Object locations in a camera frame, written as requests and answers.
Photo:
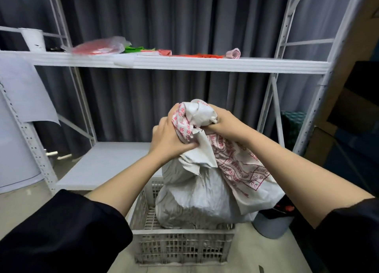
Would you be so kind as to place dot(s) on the person's black sleeve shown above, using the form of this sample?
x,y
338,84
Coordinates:
x,y
59,237
349,240

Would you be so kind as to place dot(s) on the clear plastic bag red contents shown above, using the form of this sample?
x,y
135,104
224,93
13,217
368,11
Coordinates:
x,y
97,47

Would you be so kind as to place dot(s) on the person's right forearm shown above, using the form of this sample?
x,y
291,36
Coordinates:
x,y
305,178

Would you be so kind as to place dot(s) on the small white plastic part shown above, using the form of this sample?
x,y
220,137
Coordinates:
x,y
64,156

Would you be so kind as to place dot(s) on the large blue-printed cardboard box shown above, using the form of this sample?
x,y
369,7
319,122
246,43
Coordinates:
x,y
343,163

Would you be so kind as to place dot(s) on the grey curtain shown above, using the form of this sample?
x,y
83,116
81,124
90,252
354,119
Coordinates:
x,y
177,98

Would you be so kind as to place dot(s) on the pile of red ties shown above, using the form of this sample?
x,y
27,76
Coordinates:
x,y
201,56

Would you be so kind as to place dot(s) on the green mesh bundle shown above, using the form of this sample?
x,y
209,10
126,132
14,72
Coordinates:
x,y
294,127

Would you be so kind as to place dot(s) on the person's black right sleeve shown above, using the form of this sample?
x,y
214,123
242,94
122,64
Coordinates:
x,y
349,240

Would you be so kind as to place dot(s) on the green item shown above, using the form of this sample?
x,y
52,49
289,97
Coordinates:
x,y
134,49

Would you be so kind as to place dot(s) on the person's left hand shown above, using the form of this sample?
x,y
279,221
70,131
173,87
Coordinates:
x,y
165,139

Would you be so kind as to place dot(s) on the small red packet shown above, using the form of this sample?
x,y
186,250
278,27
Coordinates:
x,y
165,52

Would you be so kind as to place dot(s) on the white paper sheet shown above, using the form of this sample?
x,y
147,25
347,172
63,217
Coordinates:
x,y
23,92

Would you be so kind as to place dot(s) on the person's right hand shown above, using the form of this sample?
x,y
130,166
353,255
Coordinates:
x,y
229,126

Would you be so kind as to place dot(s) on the person's black left sleeve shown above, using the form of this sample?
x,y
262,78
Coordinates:
x,y
59,237

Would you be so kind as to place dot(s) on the white paper cup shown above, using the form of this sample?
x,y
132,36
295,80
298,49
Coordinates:
x,y
33,40

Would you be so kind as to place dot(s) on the white plastic slotted basket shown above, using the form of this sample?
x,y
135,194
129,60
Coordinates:
x,y
183,247

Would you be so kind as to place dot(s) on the pink roll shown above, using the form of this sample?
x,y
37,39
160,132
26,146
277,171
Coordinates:
x,y
234,53

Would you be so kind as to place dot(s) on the grey trash bin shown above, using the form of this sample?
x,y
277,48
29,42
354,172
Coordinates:
x,y
271,227

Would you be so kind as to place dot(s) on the person's left forearm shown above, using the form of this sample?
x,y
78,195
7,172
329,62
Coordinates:
x,y
127,184

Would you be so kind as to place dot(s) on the white tape strip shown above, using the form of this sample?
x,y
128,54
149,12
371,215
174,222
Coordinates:
x,y
124,61

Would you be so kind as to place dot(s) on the white woven sack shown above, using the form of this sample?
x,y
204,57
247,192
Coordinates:
x,y
201,198

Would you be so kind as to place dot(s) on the white metal shelf rack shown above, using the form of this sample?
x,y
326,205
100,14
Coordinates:
x,y
222,65

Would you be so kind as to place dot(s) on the flat white packet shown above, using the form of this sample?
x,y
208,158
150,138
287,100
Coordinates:
x,y
149,52

